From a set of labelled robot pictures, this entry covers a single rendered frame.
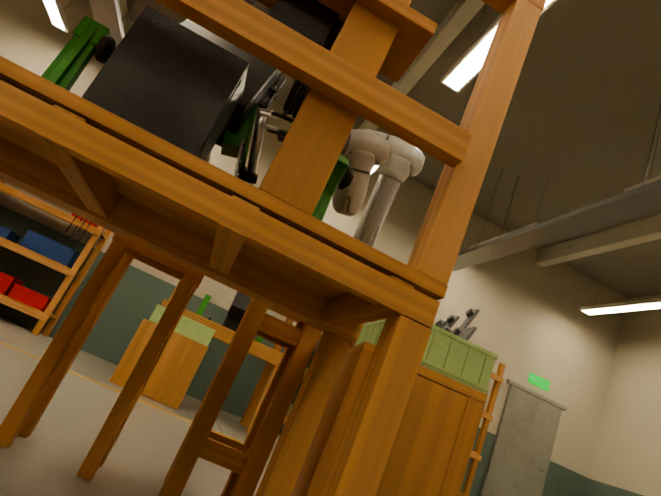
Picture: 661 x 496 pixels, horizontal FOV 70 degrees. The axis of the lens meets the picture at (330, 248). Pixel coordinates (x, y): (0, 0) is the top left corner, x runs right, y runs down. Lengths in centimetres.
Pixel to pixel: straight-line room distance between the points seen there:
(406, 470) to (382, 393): 81
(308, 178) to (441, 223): 36
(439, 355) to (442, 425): 26
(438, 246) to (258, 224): 46
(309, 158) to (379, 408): 61
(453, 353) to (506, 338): 673
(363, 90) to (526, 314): 797
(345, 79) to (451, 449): 137
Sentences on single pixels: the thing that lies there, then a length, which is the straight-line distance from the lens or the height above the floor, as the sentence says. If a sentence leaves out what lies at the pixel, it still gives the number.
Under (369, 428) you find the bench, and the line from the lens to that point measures 113.
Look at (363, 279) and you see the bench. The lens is 113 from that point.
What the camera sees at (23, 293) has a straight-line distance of 670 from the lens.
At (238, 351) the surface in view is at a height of 57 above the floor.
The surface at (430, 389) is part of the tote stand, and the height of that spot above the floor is 72.
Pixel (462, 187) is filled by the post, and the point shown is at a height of 115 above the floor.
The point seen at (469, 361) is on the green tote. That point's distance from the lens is 202.
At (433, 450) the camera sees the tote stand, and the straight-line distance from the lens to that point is 194.
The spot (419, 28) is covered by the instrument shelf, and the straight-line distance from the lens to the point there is 145.
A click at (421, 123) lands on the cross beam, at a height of 122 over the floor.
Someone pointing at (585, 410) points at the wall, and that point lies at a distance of 973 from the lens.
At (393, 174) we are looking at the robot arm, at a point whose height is 151.
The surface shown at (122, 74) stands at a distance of 137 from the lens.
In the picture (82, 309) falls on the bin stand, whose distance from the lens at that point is 187.
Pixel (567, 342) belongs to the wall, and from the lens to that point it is 951.
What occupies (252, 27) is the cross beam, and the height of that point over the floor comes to 122.
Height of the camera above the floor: 48
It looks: 18 degrees up
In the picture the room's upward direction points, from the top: 24 degrees clockwise
